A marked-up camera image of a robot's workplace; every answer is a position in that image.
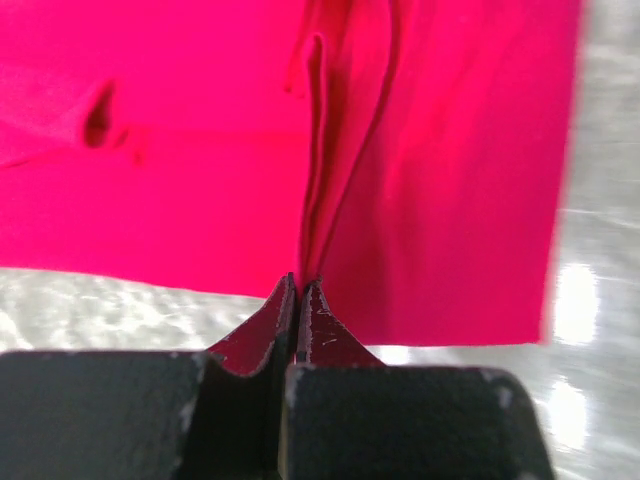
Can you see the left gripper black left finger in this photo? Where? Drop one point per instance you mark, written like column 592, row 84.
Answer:
column 210, row 414

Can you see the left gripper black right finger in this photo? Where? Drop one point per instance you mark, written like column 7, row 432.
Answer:
column 348, row 415

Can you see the pink-red t shirt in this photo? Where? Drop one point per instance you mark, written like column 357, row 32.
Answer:
column 409, row 154

